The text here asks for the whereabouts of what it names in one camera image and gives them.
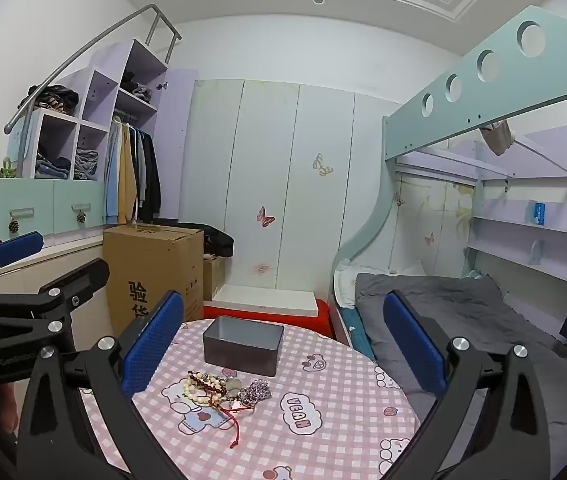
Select green drawer cabinet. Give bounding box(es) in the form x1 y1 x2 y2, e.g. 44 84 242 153
0 178 106 248

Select pink checked tablecloth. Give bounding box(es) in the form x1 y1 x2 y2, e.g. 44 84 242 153
80 317 421 480

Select white bead bracelet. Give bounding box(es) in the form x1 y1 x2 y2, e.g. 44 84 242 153
182 377 214 409

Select dark red bead bracelet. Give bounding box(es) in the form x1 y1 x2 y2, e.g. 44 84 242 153
186 370 227 396

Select black bag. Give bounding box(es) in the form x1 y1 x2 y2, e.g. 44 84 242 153
178 221 235 260

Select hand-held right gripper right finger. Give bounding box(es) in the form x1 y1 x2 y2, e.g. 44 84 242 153
382 291 553 480

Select grey folded jeans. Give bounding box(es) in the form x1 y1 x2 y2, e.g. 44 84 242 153
74 147 100 179

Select red string bracelet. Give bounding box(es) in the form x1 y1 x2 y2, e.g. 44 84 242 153
208 400 255 450

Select grey metal tin box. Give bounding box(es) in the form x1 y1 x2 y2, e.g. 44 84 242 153
202 315 285 377

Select silver chain necklace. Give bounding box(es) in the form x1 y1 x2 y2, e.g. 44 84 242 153
236 379 273 409

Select white wardrobe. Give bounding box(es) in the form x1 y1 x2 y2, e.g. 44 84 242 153
178 77 404 293

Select purple cubby shelf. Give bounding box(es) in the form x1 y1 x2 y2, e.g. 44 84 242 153
23 39 199 181

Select small cardboard box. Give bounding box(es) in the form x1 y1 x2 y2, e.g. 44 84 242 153
202 256 227 302

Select large cardboard box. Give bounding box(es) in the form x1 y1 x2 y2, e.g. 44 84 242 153
102 225 205 333

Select teal bed sheet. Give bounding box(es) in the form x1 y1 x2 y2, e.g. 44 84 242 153
339 307 377 361

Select red stool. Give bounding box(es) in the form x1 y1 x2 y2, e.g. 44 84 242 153
203 299 335 338

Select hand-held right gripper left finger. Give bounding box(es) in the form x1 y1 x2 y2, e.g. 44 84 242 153
16 290 186 480

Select beige cloth bundle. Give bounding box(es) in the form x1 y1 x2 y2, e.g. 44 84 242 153
478 120 517 157

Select white pillow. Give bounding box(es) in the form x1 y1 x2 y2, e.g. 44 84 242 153
333 259 427 311

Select teal bunk bed frame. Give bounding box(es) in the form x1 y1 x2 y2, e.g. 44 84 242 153
328 5 567 346

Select light blue hanging shirt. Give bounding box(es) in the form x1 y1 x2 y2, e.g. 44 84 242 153
104 121 124 223

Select beige low cabinet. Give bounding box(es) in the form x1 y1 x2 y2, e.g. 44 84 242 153
0 240 114 356

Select white board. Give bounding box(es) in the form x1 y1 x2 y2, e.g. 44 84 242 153
212 284 320 317

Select grey clothes in cubby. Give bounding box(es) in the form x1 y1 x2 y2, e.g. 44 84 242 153
120 71 153 102

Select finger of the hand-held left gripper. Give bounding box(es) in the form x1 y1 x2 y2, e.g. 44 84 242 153
0 231 45 306
0 258 110 354

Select black hanging jacket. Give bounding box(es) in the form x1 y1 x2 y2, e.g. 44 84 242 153
138 130 162 223

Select purple wall shelves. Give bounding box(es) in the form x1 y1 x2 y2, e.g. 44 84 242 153
466 120 567 286

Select dark folded clothes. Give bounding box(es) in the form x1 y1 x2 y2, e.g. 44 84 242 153
27 85 80 113

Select grey duvet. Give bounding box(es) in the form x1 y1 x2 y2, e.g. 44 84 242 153
353 272 567 480

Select blue folded jeans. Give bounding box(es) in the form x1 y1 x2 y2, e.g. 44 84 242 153
36 156 71 179

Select grey metal handrail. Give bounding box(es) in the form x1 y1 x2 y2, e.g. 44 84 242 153
4 4 182 181

